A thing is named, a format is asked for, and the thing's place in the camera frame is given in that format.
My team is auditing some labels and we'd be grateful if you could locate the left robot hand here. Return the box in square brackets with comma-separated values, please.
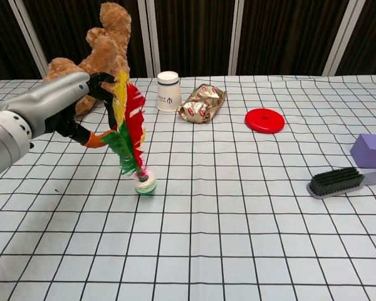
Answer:
[0, 71, 118, 149]

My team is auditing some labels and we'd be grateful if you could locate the colourful feather shuttlecock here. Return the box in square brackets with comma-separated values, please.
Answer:
[101, 70, 159, 196]

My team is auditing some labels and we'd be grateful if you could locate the brown teddy bear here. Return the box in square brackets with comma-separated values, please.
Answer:
[43, 2, 133, 117]

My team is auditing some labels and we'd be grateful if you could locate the white paper cup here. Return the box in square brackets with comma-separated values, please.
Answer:
[156, 71, 179, 112]

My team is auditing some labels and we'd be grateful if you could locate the gold foil snack packet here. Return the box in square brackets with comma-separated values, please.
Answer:
[177, 83, 227, 125]

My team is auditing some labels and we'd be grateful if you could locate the white checkered tablecloth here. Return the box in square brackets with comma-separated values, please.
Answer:
[0, 74, 376, 301]

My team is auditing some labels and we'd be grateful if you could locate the red plastic disc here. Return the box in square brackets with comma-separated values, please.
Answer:
[244, 108, 286, 135]

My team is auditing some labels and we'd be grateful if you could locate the dark folding screen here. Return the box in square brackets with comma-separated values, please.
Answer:
[0, 0, 376, 83]

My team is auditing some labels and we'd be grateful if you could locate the grey brush with black bristles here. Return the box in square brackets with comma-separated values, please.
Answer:
[306, 167, 376, 200]

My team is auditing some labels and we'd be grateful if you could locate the purple foam block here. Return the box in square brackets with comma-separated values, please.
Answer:
[350, 133, 376, 169]

